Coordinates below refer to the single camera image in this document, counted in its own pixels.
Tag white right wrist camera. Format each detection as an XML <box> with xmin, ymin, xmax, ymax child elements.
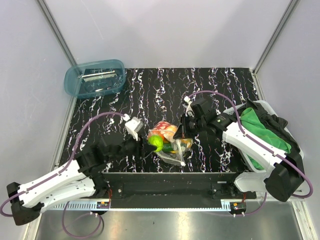
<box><xmin>183</xmin><ymin>96</ymin><xmax>195</xmax><ymax>118</ymax></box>

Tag white laundry basket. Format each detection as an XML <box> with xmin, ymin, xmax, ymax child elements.
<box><xmin>222</xmin><ymin>99</ymin><xmax>305</xmax><ymax>175</ymax></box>

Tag blue transparent plastic container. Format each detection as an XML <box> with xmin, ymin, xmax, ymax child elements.
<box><xmin>64</xmin><ymin>59</ymin><xmax>126</xmax><ymax>99</ymax></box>

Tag yellow fake fruit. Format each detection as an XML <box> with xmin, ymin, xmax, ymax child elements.
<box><xmin>179</xmin><ymin>138</ymin><xmax>193</xmax><ymax>152</ymax></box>

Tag green fake lime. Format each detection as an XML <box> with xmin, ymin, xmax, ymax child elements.
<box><xmin>147</xmin><ymin>135</ymin><xmax>164</xmax><ymax>152</ymax></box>

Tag dark green fake cucumber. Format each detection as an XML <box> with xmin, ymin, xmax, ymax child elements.
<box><xmin>162</xmin><ymin>142</ymin><xmax>175</xmax><ymax>153</ymax></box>

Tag clear polka dot zip bag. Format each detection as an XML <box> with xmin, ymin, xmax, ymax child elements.
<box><xmin>147</xmin><ymin>121</ymin><xmax>193</xmax><ymax>167</ymax></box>

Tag black cloth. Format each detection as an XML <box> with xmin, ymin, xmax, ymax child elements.
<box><xmin>246</xmin><ymin>98</ymin><xmax>301</xmax><ymax>156</ymax></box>

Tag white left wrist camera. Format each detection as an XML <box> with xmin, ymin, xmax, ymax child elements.
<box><xmin>122</xmin><ymin>114</ymin><xmax>144</xmax><ymax>141</ymax></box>

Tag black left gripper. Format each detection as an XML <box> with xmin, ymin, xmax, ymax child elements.
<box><xmin>106</xmin><ymin>130</ymin><xmax>157</xmax><ymax>163</ymax></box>

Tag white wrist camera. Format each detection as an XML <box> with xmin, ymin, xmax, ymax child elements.
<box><xmin>183</xmin><ymin>96</ymin><xmax>195</xmax><ymax>118</ymax></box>
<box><xmin>122</xmin><ymin>114</ymin><xmax>144</xmax><ymax>141</ymax></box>

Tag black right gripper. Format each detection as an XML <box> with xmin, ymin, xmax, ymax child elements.
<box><xmin>173</xmin><ymin>113</ymin><xmax>206</xmax><ymax>140</ymax></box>

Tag orange fake fruit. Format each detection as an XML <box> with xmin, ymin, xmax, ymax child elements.
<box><xmin>161</xmin><ymin>124</ymin><xmax>178</xmax><ymax>142</ymax></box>

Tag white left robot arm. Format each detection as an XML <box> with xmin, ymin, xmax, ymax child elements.
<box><xmin>6</xmin><ymin>137</ymin><xmax>157</xmax><ymax>226</ymax></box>

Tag red fake apple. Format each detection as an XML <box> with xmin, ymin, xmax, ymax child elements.
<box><xmin>154</xmin><ymin>121</ymin><xmax>171</xmax><ymax>131</ymax></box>

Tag green cloth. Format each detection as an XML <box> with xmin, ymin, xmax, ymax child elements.
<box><xmin>239</xmin><ymin>106</ymin><xmax>292</xmax><ymax>171</ymax></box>

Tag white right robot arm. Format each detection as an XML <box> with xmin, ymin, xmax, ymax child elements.
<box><xmin>173</xmin><ymin>96</ymin><xmax>304</xmax><ymax>202</ymax></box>

